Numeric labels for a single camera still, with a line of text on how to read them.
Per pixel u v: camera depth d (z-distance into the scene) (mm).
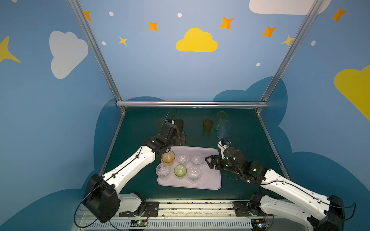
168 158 905
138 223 705
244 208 749
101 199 394
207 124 1044
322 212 405
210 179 856
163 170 862
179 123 1040
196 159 902
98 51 852
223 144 688
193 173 861
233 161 554
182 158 886
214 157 702
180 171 861
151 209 739
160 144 567
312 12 718
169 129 596
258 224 710
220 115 1019
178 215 733
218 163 662
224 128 1007
